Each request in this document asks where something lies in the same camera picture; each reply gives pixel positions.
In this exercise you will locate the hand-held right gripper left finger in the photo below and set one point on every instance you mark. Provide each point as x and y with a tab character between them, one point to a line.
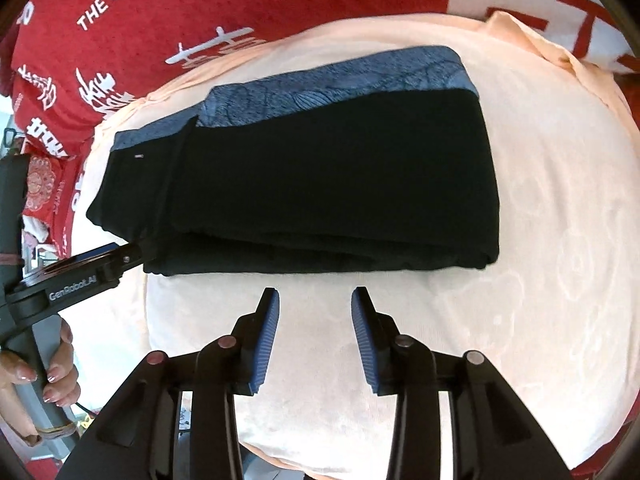
260	345

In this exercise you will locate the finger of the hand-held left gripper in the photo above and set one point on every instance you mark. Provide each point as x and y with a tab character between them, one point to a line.
127	259
70	261

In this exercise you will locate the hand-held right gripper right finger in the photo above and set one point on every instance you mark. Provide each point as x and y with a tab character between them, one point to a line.
367	345

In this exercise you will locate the black pants with blue trim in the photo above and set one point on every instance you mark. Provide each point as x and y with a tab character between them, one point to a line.
325	175

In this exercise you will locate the person's left hand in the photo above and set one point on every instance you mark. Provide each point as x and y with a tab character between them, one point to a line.
62	385

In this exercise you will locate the red embroidered cloth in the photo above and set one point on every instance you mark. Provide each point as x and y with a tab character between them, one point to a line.
42	185

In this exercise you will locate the peach blanket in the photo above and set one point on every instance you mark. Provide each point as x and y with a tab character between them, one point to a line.
550	235

